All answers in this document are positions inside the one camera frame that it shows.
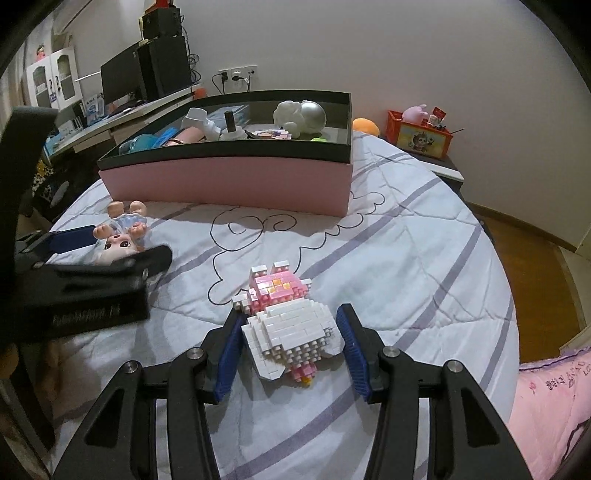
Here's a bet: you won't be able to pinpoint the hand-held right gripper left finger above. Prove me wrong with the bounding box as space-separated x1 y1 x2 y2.
53 314 246 480

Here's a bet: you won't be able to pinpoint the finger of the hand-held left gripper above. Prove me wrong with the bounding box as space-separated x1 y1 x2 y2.
17 224 101 256
45 245 174 285

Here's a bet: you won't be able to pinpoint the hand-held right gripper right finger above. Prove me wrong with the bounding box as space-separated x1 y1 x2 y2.
335 303 533 480

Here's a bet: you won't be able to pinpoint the small doll blue dress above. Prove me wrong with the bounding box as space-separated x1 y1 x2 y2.
93 200 150 268

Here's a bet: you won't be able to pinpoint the pink white brick figure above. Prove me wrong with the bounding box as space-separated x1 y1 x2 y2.
232 261 345 387

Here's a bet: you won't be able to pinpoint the pink storage box black rim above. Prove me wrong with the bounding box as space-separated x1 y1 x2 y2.
96 90 354 218

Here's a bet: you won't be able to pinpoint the white round gadget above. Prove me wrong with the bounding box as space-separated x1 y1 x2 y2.
180 107 221 140

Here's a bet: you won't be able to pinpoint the dark cylinder white base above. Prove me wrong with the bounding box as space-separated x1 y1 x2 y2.
220 111 246 142

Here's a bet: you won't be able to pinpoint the clear plastic case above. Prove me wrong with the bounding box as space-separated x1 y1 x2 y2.
208 104 253 126

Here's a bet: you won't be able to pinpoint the white astronaut figure silver helmet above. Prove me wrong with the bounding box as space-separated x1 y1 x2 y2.
273 99 327 140

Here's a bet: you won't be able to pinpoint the black office chair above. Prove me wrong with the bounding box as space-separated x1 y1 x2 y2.
27 159 71 223

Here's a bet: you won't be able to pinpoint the striped white bedspread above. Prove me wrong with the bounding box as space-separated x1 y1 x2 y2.
46 130 523 480

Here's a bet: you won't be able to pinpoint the white desk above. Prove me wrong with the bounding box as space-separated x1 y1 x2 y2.
44 85 195 158

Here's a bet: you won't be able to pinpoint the blue white book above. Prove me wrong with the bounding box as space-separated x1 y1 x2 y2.
83 95 105 121

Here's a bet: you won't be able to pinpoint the white glass door cabinet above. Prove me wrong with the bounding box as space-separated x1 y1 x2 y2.
25 46 84 112

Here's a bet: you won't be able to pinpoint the black computer monitor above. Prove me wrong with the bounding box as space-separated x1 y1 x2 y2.
100 44 144 107

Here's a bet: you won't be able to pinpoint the black speakers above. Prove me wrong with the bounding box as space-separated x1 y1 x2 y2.
137 34 193 103

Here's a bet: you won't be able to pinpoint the low black white cabinet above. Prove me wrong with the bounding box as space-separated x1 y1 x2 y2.
414 147 465 186

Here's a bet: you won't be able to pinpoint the pink blanket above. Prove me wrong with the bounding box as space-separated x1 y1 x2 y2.
516 344 591 480

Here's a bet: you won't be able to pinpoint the red printed crate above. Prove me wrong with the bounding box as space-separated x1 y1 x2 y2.
386 110 454 160

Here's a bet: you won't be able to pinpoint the black speaker box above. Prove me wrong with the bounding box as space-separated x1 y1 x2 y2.
141 7 182 40

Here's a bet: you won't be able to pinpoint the black power cable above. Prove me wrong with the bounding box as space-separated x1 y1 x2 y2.
211 73 252 95

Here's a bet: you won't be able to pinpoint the white wall outlet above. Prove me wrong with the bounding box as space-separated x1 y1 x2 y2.
217 67 257 83

